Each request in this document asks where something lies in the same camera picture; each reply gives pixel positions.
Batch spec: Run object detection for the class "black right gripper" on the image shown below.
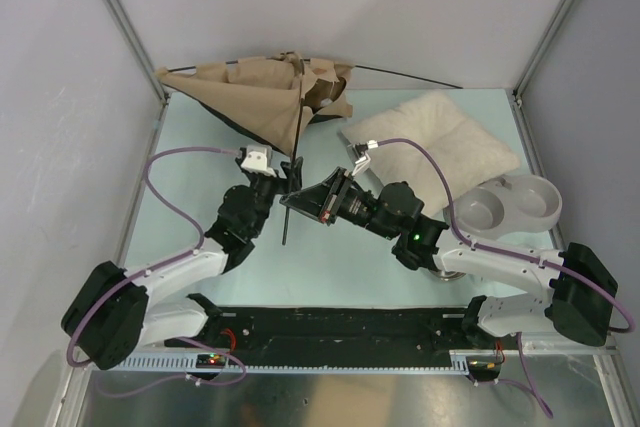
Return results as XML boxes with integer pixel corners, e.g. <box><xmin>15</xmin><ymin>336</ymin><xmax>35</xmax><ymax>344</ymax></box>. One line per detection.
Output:
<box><xmin>282</xmin><ymin>166</ymin><xmax>398</xmax><ymax>239</ymax></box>

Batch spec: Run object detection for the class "tan fabric pet tent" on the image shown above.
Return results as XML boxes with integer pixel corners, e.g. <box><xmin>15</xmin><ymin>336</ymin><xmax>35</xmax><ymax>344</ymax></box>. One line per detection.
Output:
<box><xmin>155</xmin><ymin>75</ymin><xmax>353</xmax><ymax>156</ymax></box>

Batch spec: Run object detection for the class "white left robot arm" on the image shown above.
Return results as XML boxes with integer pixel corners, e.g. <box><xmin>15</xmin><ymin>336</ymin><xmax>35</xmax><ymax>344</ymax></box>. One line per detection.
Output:
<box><xmin>61</xmin><ymin>158</ymin><xmax>303</xmax><ymax>370</ymax></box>

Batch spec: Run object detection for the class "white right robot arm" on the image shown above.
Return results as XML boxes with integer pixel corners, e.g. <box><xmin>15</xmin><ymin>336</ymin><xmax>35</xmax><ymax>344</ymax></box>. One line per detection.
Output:
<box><xmin>280</xmin><ymin>168</ymin><xmax>618</xmax><ymax>348</ymax></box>

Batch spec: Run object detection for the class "grey double pet bowl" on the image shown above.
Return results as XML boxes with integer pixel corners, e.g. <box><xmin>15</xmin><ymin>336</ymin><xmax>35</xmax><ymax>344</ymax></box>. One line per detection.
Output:
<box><xmin>454</xmin><ymin>175</ymin><xmax>563</xmax><ymax>240</ymax></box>

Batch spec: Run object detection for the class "stainless steel bowl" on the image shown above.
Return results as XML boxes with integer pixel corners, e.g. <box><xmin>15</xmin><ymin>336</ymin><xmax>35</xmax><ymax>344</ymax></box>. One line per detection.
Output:
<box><xmin>428</xmin><ymin>270</ymin><xmax>465</xmax><ymax>282</ymax></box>

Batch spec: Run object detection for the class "cream fluffy cushion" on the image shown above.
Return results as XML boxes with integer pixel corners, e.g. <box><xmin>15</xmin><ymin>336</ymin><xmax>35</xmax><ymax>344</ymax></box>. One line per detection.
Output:
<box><xmin>342</xmin><ymin>91</ymin><xmax>521</xmax><ymax>217</ymax></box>

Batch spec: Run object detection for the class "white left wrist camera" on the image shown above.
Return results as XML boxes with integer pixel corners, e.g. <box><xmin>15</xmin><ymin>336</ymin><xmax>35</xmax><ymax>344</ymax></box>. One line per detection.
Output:
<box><xmin>236</xmin><ymin>145</ymin><xmax>278</xmax><ymax>179</ymax></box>

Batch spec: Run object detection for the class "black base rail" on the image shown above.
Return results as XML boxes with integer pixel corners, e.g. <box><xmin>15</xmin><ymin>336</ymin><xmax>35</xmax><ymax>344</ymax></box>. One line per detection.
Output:
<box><xmin>164</xmin><ymin>304</ymin><xmax>501</xmax><ymax>371</ymax></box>

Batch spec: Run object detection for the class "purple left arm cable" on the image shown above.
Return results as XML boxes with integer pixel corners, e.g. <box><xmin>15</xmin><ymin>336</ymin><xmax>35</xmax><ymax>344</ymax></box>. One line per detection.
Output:
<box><xmin>64</xmin><ymin>145</ymin><xmax>241</xmax><ymax>366</ymax></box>

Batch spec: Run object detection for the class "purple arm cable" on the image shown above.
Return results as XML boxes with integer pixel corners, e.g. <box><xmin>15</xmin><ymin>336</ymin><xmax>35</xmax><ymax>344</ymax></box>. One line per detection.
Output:
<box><xmin>374</xmin><ymin>137</ymin><xmax>632</xmax><ymax>333</ymax></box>
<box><xmin>64</xmin><ymin>145</ymin><xmax>241</xmax><ymax>366</ymax></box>

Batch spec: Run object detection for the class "aluminium frame post left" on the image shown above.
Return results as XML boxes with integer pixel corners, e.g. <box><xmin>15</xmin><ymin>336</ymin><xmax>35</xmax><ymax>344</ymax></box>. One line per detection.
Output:
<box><xmin>102</xmin><ymin>0</ymin><xmax>169</xmax><ymax>106</ymax></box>

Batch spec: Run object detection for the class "aluminium frame post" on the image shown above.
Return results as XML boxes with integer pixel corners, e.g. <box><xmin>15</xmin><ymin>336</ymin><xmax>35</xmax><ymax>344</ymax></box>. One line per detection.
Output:
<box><xmin>512</xmin><ymin>0</ymin><xmax>579</xmax><ymax>106</ymax></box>
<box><xmin>102</xmin><ymin>0</ymin><xmax>169</xmax><ymax>106</ymax></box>

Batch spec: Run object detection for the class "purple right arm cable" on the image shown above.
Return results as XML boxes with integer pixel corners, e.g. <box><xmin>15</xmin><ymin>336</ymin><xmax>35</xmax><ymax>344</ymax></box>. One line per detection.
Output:
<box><xmin>374</xmin><ymin>137</ymin><xmax>632</xmax><ymax>333</ymax></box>

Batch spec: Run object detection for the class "aluminium frame post right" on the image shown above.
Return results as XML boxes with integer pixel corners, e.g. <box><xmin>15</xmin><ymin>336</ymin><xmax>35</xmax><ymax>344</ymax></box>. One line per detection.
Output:
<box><xmin>512</xmin><ymin>0</ymin><xmax>579</xmax><ymax>106</ymax></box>

